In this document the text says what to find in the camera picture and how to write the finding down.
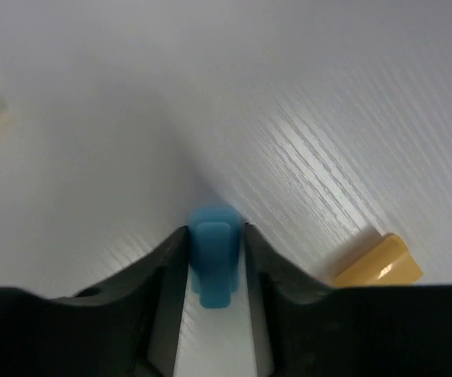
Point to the blue marker cap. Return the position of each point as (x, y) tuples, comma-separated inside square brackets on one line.
[(215, 241)]

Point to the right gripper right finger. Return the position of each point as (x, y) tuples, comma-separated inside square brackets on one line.
[(302, 327)]

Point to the orange marker cap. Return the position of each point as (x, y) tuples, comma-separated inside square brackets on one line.
[(377, 261)]

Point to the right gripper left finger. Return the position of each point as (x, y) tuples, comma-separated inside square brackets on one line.
[(125, 325)]

